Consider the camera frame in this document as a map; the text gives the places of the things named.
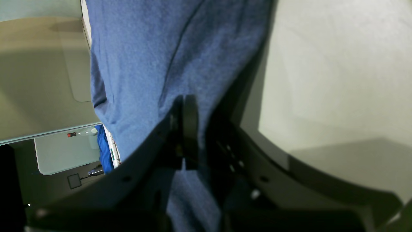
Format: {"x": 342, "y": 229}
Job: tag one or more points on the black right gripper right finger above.
{"x": 339, "y": 178}

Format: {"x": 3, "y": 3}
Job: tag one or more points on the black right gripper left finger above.
{"x": 134, "y": 196}

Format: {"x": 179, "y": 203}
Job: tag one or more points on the blue t-shirt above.
{"x": 145, "y": 53}

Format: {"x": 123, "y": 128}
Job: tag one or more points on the grey plastic bin right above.
{"x": 45, "y": 81}

